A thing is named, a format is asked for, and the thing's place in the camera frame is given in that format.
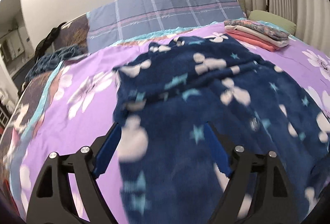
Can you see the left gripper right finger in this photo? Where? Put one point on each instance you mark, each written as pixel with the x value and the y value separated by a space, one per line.
pixel 273 199

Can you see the beige folded garment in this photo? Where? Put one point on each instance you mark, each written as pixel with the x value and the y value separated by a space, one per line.
pixel 246 32

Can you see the purple floral bed sheet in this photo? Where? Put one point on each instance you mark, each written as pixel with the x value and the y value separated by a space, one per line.
pixel 78 103

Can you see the floral folded garment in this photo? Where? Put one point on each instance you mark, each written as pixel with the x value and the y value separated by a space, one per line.
pixel 268 31

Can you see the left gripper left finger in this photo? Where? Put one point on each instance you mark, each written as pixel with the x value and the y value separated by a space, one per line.
pixel 51 200

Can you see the green pillow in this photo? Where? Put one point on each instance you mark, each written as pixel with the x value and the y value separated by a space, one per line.
pixel 260 15

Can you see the navy fleece star pajama top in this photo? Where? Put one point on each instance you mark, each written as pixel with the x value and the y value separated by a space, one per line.
pixel 165 98

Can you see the blue plaid pillow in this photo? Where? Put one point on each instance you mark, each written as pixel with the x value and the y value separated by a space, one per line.
pixel 125 19

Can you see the teal fleece blanket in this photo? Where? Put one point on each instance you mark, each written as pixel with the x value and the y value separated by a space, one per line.
pixel 49 62

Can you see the black clothing on chair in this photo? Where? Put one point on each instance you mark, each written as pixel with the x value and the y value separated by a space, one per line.
pixel 47 42

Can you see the dark patterned quilt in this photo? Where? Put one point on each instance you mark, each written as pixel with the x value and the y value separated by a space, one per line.
pixel 73 32

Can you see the coral folded garment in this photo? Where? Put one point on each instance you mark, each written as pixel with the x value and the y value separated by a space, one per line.
pixel 255 41

